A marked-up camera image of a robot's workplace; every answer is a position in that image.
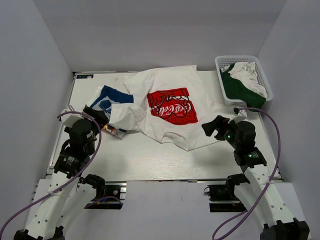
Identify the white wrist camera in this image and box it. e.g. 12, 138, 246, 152
228, 107, 248, 124
60, 104, 84, 128

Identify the white printed t-shirt in basket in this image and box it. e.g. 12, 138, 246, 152
220, 62, 268, 99

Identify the white plastic mesh basket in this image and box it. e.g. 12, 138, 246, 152
215, 55, 273, 107

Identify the dark green t-shirt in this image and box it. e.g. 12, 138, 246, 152
220, 72, 266, 109

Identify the white Coca-Cola print t-shirt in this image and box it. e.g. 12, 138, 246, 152
109, 65, 223, 151

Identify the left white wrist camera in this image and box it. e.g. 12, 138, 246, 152
60, 104, 84, 128

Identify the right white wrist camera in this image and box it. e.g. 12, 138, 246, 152
228, 107, 248, 124

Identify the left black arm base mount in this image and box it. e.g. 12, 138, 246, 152
85, 182, 127, 210

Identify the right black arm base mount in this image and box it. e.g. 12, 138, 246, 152
203, 184, 246, 213

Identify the colourful cartoon print folded shirt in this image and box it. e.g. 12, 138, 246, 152
103, 124, 127, 139

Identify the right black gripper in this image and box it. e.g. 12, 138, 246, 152
202, 115, 241, 150

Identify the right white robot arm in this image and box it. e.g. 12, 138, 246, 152
202, 115, 310, 240

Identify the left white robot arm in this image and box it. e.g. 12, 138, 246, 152
13, 110, 106, 240

